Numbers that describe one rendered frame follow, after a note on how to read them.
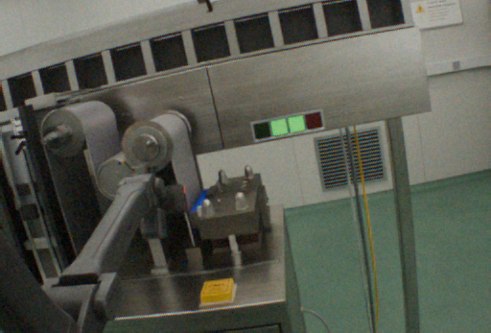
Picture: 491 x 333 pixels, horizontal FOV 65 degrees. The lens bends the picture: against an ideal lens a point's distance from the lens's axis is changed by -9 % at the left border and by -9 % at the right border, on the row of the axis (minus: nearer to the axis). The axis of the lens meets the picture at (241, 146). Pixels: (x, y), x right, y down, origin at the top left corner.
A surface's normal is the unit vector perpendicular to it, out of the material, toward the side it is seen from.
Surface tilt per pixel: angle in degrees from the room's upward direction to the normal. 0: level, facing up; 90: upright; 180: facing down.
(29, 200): 90
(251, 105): 90
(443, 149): 90
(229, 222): 90
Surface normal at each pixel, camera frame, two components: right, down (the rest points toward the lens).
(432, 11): -0.08, 0.19
